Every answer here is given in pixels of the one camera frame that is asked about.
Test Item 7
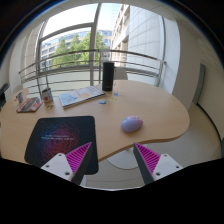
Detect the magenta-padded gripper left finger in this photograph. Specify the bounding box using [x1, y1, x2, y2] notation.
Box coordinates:
[40, 142, 94, 186]

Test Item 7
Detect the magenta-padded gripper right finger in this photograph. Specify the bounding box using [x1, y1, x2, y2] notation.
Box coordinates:
[132, 142, 184, 186]

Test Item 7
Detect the lilac computer mouse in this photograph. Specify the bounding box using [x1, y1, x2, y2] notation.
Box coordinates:
[120, 115, 144, 134]

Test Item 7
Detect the black mouse pad, red-blue print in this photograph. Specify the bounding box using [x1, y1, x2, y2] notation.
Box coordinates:
[23, 115, 100, 176]

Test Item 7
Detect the red book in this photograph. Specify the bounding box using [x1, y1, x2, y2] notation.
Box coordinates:
[15, 96, 44, 114]

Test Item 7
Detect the small printed cup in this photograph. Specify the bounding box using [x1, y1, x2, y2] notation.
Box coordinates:
[41, 87, 55, 105]

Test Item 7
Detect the open magazine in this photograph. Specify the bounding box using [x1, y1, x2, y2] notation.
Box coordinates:
[58, 85, 107, 109]

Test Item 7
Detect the small can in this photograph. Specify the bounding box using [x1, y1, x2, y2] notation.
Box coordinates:
[15, 91, 25, 105]

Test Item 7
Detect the white chair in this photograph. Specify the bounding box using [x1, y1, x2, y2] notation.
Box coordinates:
[113, 67, 129, 81]
[11, 83, 24, 95]

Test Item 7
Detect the grey door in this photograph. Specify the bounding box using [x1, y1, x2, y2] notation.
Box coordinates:
[192, 63, 207, 106]

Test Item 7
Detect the black and white printer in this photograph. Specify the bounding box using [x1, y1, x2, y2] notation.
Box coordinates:
[0, 83, 10, 108]

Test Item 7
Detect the black drink bottle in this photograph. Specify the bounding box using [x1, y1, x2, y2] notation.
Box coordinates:
[101, 61, 116, 92]

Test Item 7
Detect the metal balcony railing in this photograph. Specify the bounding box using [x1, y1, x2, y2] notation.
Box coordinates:
[18, 49, 167, 88]

